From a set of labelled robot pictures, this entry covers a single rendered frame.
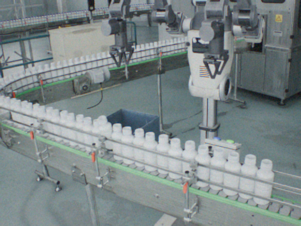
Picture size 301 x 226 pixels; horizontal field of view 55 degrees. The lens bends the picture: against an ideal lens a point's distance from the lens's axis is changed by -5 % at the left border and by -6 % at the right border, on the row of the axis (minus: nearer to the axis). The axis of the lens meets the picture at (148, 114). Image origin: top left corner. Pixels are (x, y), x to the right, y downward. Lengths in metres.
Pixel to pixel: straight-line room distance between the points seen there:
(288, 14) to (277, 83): 1.02
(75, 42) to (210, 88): 3.92
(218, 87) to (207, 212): 0.73
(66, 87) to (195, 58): 1.51
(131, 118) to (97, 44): 3.57
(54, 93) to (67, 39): 2.55
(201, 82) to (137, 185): 0.69
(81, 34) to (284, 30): 3.24
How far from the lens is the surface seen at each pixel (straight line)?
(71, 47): 5.33
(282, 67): 4.74
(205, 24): 1.07
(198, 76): 1.70
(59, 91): 2.85
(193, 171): 1.14
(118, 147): 1.36
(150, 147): 1.24
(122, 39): 1.37
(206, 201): 1.20
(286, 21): 4.62
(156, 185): 1.29
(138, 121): 2.07
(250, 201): 1.16
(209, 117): 1.80
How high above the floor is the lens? 1.72
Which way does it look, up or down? 23 degrees down
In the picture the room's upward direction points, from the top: 3 degrees counter-clockwise
